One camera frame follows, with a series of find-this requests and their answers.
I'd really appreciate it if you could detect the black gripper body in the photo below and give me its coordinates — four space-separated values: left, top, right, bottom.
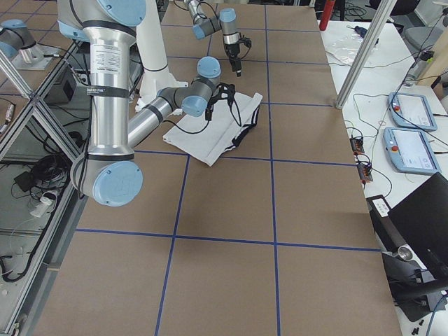
205 92 221 113
225 43 242 71

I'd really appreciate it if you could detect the grey cartoon print t-shirt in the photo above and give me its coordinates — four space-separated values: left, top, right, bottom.
163 92 263 166

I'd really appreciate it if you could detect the neighbouring robot arm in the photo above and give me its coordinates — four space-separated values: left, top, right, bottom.
1 19 51 71

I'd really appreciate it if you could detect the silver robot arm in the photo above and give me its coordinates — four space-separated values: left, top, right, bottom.
57 1 221 207
183 0 251 77

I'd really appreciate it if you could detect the red cylinder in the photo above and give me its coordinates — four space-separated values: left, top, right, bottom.
319 0 336 31

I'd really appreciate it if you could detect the clear plastic sheet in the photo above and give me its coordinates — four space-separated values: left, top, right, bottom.
325 34 363 65

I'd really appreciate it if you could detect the orange electronics board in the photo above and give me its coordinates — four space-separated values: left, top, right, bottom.
349 137 365 155
356 162 373 185

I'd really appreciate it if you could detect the far blue teach pendant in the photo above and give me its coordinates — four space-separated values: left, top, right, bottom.
388 92 438 132

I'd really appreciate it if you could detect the blue teach pendant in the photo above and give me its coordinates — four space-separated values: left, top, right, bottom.
383 127 441 176
388 92 438 132

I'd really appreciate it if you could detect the near blue teach pendant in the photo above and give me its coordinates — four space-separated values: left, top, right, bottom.
383 127 441 176

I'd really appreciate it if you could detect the black laptop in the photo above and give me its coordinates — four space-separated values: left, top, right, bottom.
367 172 447 302

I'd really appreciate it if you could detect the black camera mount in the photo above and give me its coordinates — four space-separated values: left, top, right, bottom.
218 83 236 107
239 34 252 49

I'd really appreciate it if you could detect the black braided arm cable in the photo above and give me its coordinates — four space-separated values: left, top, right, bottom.
164 87 246 134

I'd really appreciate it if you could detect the aluminium frame post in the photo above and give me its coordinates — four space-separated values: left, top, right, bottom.
335 0 397 109

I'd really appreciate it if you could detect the aluminium frame cage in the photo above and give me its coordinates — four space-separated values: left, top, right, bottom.
1 42 90 335

